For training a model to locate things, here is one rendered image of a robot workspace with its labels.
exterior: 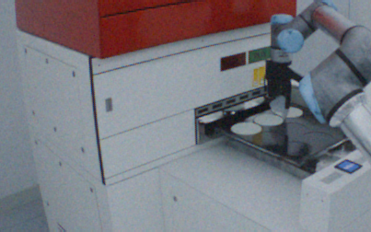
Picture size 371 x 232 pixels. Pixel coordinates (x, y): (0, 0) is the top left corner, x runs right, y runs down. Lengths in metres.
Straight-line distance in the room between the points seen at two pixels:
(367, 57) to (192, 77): 0.65
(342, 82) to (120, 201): 0.80
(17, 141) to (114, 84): 1.65
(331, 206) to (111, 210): 0.70
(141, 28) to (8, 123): 1.71
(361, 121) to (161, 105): 0.67
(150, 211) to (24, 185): 1.58
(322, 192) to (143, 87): 0.62
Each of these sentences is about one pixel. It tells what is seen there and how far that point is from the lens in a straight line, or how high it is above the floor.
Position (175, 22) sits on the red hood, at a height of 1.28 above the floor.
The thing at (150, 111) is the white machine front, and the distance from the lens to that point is 1.54.
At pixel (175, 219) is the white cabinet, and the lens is 1.66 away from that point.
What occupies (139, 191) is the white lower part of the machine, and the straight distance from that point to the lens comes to 1.62.
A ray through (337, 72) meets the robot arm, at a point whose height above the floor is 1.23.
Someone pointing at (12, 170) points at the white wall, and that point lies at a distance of 3.07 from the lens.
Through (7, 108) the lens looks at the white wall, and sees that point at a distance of 2.94.
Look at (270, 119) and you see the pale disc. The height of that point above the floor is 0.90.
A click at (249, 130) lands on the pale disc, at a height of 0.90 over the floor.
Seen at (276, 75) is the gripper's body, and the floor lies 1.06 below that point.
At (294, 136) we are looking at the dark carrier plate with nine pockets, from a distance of 1.63.
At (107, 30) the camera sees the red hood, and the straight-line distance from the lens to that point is 1.34.
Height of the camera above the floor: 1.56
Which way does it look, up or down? 22 degrees down
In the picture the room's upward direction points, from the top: straight up
